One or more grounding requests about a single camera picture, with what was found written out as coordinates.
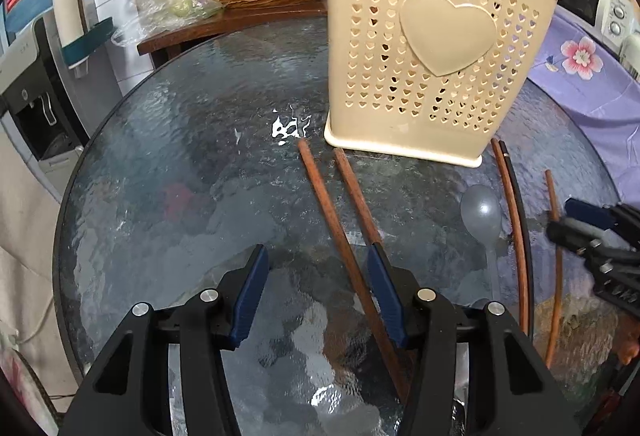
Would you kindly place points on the thin brown wooden chopstick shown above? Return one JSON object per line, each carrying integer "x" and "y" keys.
{"x": 556, "y": 296}

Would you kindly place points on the wooden counter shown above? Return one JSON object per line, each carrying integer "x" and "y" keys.
{"x": 225, "y": 23}

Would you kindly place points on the teal and white wall holder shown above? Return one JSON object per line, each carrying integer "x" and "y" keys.
{"x": 87, "y": 43}

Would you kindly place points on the beige heart-pattern utensil holder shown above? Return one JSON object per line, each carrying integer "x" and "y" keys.
{"x": 440, "y": 81}

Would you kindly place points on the white kitchen appliance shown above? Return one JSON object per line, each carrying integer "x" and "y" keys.
{"x": 631, "y": 53}

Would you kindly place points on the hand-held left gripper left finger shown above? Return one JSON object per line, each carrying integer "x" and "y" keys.
{"x": 250, "y": 296}

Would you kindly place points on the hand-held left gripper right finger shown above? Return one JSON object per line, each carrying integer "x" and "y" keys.
{"x": 387, "y": 301}

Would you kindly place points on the clear plastic bag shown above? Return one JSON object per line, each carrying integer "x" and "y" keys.
{"x": 160, "y": 11}

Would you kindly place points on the white water dispenser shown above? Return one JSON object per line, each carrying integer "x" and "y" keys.
{"x": 30, "y": 111}

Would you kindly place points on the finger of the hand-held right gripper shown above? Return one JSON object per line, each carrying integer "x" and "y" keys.
{"x": 587, "y": 212}
{"x": 575, "y": 236}

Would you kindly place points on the dark wooden chopstick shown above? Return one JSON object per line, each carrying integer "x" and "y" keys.
{"x": 520, "y": 221}

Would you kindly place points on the beige floral cloth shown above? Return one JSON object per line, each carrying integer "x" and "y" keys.
{"x": 25, "y": 256}

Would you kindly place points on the purple floral cloth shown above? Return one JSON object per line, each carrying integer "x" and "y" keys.
{"x": 590, "y": 86}

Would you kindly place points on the clear plastic spoon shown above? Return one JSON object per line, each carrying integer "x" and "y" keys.
{"x": 480, "y": 213}

